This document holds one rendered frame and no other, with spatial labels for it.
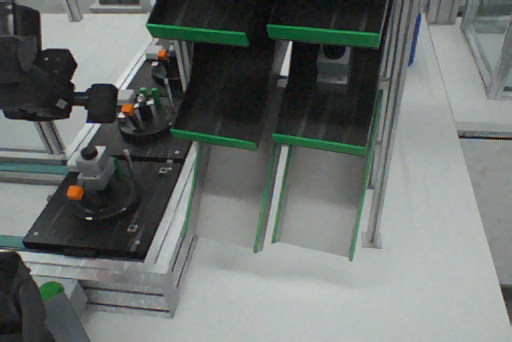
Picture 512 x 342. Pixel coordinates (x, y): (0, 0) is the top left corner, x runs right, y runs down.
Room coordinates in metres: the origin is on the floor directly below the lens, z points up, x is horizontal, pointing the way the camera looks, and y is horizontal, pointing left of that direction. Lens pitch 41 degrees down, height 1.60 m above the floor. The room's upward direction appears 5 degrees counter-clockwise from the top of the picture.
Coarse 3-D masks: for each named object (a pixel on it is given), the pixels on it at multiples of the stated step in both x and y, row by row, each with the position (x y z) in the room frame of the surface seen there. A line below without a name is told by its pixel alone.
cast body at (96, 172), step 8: (88, 152) 0.66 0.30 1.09; (96, 152) 0.66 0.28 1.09; (104, 152) 0.67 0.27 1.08; (80, 160) 0.65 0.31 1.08; (88, 160) 0.65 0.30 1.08; (96, 160) 0.65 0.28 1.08; (104, 160) 0.66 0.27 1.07; (112, 160) 0.69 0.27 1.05; (80, 168) 0.65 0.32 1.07; (88, 168) 0.65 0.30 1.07; (96, 168) 0.64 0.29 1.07; (104, 168) 0.66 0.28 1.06; (112, 168) 0.68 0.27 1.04; (80, 176) 0.64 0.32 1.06; (88, 176) 0.64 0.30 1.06; (96, 176) 0.64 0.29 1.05; (104, 176) 0.65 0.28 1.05; (88, 184) 0.64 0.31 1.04; (96, 184) 0.63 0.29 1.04; (104, 184) 0.64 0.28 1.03
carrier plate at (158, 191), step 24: (144, 168) 0.75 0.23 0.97; (168, 168) 0.74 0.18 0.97; (144, 192) 0.68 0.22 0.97; (168, 192) 0.67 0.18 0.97; (48, 216) 0.63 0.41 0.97; (72, 216) 0.63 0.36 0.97; (144, 216) 0.61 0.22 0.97; (24, 240) 0.57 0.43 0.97; (48, 240) 0.57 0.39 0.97; (72, 240) 0.56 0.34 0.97; (96, 240) 0.56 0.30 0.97; (120, 240) 0.55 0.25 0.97; (144, 240) 0.55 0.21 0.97
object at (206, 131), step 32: (256, 32) 0.70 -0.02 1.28; (192, 64) 0.63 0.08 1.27; (224, 64) 0.66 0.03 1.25; (256, 64) 0.64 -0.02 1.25; (192, 96) 0.61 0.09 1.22; (224, 96) 0.60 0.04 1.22; (256, 96) 0.59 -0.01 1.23; (192, 128) 0.56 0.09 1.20; (224, 128) 0.55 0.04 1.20; (256, 128) 0.52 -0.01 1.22
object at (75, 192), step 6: (72, 186) 0.59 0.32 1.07; (78, 186) 0.60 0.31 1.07; (84, 186) 0.61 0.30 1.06; (72, 192) 0.58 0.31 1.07; (78, 192) 0.58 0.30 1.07; (72, 198) 0.58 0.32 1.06; (78, 198) 0.58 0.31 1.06; (84, 198) 0.60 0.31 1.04; (84, 204) 0.60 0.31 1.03; (90, 204) 0.60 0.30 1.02; (90, 210) 0.61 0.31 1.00
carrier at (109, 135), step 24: (120, 96) 1.02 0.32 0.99; (144, 96) 0.95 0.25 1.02; (168, 96) 0.93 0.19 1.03; (120, 120) 0.90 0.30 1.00; (144, 120) 0.90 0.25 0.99; (168, 120) 0.89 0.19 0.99; (96, 144) 0.85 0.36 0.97; (120, 144) 0.84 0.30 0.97; (144, 144) 0.83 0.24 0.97; (168, 144) 0.83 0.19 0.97; (192, 144) 0.84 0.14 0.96
